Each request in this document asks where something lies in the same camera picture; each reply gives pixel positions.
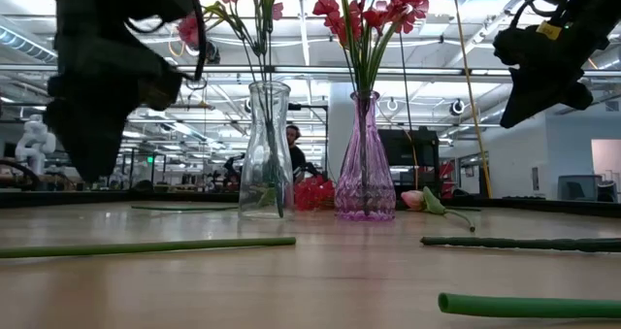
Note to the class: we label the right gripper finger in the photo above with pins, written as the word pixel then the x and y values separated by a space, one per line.
pixel 577 96
pixel 533 93

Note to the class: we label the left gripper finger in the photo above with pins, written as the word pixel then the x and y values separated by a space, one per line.
pixel 92 174
pixel 89 135

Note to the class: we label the white flower bunch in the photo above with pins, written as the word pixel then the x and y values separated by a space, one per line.
pixel 509 243

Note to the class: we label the clear glass vase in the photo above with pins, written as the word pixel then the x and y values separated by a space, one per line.
pixel 252 174

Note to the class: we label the pink tulip with stem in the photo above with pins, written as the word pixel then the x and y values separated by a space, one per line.
pixel 413 199
pixel 145 247

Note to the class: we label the purple glass vase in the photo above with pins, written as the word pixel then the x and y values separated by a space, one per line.
pixel 383 188

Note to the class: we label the red flower bunch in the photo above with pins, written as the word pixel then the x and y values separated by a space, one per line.
pixel 313 195
pixel 325 6

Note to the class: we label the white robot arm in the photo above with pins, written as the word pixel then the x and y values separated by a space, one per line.
pixel 35 142

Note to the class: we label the small black robot arm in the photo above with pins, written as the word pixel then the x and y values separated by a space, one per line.
pixel 313 170
pixel 233 169

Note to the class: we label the red storage rack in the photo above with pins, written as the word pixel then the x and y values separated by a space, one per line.
pixel 447 178

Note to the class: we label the black computer case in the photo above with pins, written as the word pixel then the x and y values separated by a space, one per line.
pixel 402 147

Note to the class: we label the long ceiling light bar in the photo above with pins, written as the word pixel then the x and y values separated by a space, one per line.
pixel 315 70

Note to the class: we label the person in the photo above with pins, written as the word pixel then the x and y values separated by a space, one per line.
pixel 296 156

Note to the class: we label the black metal workcell frame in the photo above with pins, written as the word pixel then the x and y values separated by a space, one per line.
pixel 145 166

